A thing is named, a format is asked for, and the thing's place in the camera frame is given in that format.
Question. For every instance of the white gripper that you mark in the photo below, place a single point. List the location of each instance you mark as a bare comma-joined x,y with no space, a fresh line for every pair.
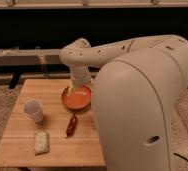
80,75

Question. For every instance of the orange ceramic bowl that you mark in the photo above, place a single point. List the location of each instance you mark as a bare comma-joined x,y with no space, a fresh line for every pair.
76,99

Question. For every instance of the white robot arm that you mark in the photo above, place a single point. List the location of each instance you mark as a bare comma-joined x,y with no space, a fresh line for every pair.
135,84

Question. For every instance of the dark red chili pepper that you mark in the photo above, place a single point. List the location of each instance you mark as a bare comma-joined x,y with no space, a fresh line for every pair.
71,126

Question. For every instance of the wooden table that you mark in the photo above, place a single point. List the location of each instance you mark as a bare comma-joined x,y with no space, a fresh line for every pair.
17,142

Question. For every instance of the white rectangular sponge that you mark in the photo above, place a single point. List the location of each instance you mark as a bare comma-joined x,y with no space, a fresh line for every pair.
41,143

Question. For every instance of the grey metal rail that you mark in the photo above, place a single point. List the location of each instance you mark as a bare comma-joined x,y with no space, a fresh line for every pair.
23,56

